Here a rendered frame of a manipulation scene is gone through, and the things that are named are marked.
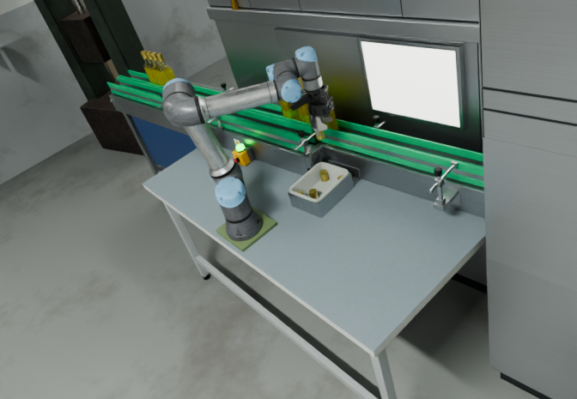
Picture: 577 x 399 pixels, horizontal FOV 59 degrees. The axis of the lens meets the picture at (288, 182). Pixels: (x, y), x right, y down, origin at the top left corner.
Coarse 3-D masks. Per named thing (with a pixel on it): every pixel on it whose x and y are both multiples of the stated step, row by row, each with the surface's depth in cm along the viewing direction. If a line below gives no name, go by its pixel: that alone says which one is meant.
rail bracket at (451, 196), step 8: (440, 168) 172; (456, 168) 180; (440, 176) 174; (440, 184) 174; (440, 192) 177; (448, 192) 184; (456, 192) 183; (440, 200) 179; (448, 200) 181; (456, 200) 188; (440, 208) 180
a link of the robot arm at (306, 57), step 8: (304, 48) 186; (312, 48) 184; (296, 56) 185; (304, 56) 183; (312, 56) 183; (304, 64) 185; (312, 64) 185; (304, 72) 186; (312, 72) 186; (304, 80) 189; (312, 80) 188
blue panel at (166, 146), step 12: (144, 120) 329; (144, 132) 341; (156, 132) 327; (168, 132) 314; (156, 144) 339; (168, 144) 325; (180, 144) 312; (192, 144) 300; (156, 156) 353; (168, 156) 337; (180, 156) 323
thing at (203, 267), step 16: (176, 224) 277; (192, 256) 292; (208, 272) 303; (240, 288) 264; (256, 304) 253; (272, 320) 243; (288, 336) 235; (384, 352) 167; (336, 368) 214; (384, 368) 170; (352, 384) 207; (384, 384) 175
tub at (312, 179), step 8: (312, 168) 220; (320, 168) 223; (328, 168) 221; (336, 168) 217; (344, 168) 215; (304, 176) 218; (312, 176) 221; (336, 176) 220; (344, 176) 211; (296, 184) 215; (304, 184) 218; (312, 184) 222; (320, 184) 222; (328, 184) 220; (336, 184) 208; (296, 192) 210; (304, 192) 219; (320, 192) 218; (328, 192) 205; (312, 200) 204; (320, 200) 203
